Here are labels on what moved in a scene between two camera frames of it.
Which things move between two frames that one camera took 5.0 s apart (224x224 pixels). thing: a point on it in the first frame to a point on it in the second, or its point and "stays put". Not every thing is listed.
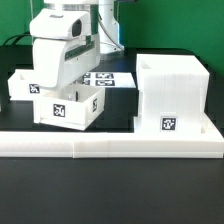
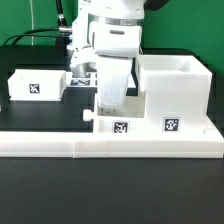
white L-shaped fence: [207, 143] stays put
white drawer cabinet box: [172, 94] stays put
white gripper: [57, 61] to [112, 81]
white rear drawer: [22, 86] stays put
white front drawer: [73, 105] to [128, 119]
